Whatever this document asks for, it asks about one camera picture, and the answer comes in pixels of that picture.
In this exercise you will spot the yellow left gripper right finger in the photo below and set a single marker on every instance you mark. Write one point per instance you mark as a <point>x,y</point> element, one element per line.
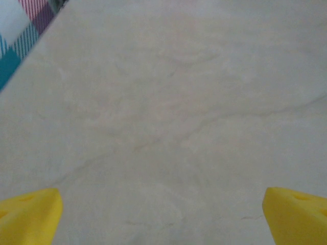
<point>299,219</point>

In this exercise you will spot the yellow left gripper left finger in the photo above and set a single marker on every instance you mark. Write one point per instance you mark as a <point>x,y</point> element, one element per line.
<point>28,219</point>

